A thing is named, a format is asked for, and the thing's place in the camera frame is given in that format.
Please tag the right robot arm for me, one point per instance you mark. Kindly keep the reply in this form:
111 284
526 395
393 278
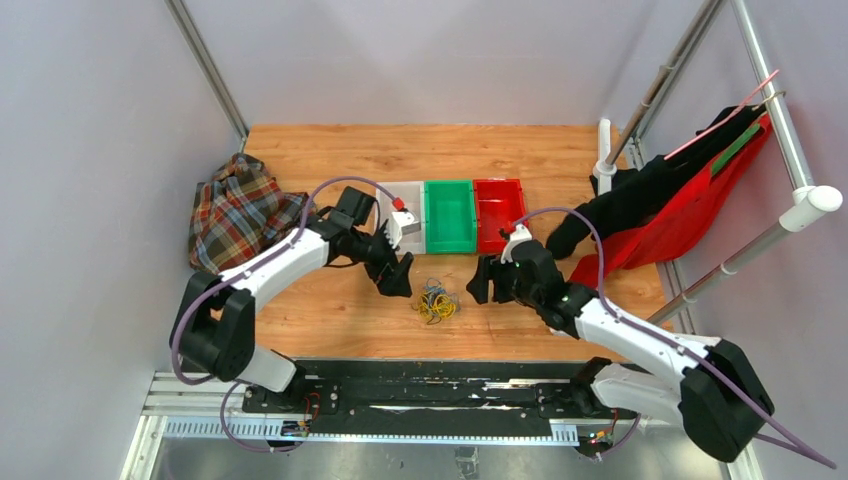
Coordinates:
705 385

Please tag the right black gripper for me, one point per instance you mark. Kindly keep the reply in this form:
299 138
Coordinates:
479 285

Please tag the white plastic bin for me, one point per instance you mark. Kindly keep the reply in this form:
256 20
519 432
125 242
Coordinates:
412 194

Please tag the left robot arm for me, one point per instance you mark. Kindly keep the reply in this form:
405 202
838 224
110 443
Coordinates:
215 326

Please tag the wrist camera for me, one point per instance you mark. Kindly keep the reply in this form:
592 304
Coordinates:
519 235
411 224

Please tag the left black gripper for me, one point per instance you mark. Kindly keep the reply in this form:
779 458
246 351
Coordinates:
396 280

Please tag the green plastic bin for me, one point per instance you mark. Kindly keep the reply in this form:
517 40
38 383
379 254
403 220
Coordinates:
451 220

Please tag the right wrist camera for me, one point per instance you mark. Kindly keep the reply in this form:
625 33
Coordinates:
519 235

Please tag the red garment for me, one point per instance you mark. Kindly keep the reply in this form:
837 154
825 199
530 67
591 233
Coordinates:
669 225

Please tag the red plastic bin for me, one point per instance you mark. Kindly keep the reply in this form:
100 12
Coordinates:
499 202

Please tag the metal clothes rack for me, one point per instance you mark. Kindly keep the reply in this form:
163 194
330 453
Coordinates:
811 202

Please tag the pink hanger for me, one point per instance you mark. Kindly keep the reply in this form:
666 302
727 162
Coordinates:
735 111

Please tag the plaid cloth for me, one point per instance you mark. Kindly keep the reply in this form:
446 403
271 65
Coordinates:
238 214

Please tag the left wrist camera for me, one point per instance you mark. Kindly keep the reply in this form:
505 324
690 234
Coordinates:
411 224

